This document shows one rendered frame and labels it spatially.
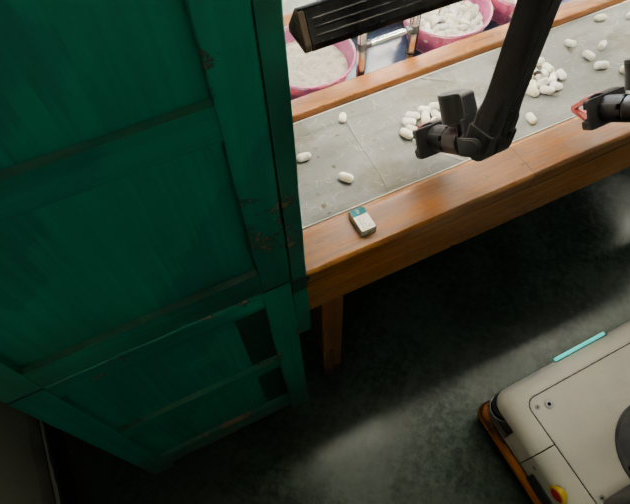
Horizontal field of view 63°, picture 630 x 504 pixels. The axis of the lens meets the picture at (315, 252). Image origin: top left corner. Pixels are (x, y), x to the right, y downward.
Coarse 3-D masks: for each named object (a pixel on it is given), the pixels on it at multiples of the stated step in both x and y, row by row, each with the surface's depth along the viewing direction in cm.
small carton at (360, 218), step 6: (354, 210) 110; (360, 210) 110; (354, 216) 109; (360, 216) 109; (366, 216) 109; (354, 222) 109; (360, 222) 109; (366, 222) 108; (372, 222) 108; (360, 228) 108; (366, 228) 108; (372, 228) 108; (360, 234) 109; (366, 234) 109
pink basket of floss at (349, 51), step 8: (288, 32) 146; (288, 40) 147; (344, 48) 144; (352, 48) 140; (352, 56) 140; (352, 64) 136; (336, 80) 133; (344, 80) 139; (296, 88) 132; (304, 88) 132; (312, 88) 132; (320, 88) 134; (296, 96) 137
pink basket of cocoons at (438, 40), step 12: (468, 0) 155; (480, 0) 151; (492, 12) 146; (408, 24) 144; (420, 36) 145; (432, 36) 142; (444, 36) 141; (456, 36) 141; (468, 36) 143; (420, 48) 150; (432, 48) 148
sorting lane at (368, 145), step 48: (576, 48) 141; (624, 48) 141; (384, 96) 134; (432, 96) 133; (480, 96) 133; (528, 96) 132; (576, 96) 132; (336, 144) 126; (384, 144) 125; (336, 192) 118; (384, 192) 118
